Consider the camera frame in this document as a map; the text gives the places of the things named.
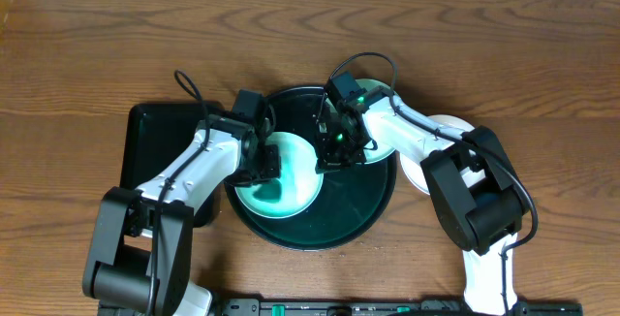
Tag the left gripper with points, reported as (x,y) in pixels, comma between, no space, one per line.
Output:
(264,172)

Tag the black rectangular tray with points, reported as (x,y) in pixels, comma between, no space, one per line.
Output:
(171,154)

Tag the mint green plate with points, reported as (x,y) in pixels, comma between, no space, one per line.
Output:
(301,183)
(374,152)

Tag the round black tray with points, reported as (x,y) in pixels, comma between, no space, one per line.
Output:
(349,201)

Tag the mint green plate front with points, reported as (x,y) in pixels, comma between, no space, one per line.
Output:
(301,183)

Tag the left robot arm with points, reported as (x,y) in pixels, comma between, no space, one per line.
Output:
(140,253)

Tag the green scouring sponge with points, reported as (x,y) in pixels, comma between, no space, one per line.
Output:
(269,192)

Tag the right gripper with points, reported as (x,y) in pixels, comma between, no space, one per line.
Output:
(327,160)

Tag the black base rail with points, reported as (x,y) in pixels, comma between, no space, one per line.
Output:
(251,307)

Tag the white plate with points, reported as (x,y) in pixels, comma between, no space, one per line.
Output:
(413,170)

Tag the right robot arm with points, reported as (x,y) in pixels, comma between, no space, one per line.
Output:
(477,197)

